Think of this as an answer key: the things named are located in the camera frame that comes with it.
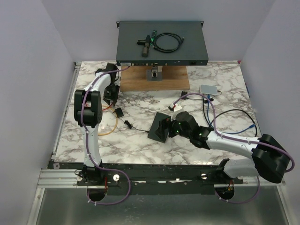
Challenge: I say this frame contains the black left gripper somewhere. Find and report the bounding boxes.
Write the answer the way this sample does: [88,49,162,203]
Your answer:
[103,83,119,105]

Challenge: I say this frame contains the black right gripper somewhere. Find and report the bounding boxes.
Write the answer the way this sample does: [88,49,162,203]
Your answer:
[154,116,191,140]

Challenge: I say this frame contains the black network switch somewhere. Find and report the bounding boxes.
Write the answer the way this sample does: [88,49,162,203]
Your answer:
[148,112,171,143]

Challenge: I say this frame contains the small black power adapter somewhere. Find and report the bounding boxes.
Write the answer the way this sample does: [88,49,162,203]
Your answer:
[113,108,149,133]

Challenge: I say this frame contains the black power adapter with cable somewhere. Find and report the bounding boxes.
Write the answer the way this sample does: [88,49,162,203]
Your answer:
[180,90,222,101]

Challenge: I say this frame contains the black ethernet cable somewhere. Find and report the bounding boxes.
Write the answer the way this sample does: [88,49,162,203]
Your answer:
[203,93,258,139]

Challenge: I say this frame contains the white grey small switch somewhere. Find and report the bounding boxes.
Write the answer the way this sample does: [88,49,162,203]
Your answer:
[200,84,218,96]

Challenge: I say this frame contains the blue ethernet cable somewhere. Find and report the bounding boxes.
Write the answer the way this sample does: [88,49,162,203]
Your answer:
[203,93,256,135]

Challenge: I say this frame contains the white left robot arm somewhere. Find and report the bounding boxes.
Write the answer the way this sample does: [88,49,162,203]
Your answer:
[74,63,120,167]

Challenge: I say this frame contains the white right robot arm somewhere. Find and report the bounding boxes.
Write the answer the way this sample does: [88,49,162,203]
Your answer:
[148,111,291,184]

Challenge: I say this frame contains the wooden board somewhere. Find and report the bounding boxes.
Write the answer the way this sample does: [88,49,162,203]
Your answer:
[120,66,190,92]

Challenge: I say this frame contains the grey rack unit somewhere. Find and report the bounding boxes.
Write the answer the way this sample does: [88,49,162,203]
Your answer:
[116,21,209,66]

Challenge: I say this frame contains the yellow ethernet cable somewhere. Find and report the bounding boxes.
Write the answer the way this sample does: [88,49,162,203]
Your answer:
[97,117,119,136]

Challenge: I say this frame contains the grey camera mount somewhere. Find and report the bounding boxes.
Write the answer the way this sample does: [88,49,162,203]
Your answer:
[146,66,163,81]

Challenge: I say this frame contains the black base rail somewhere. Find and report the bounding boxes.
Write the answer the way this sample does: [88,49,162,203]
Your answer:
[77,163,244,196]

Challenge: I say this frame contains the black coiled cable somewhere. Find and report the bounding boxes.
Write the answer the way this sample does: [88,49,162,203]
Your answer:
[153,32,185,53]

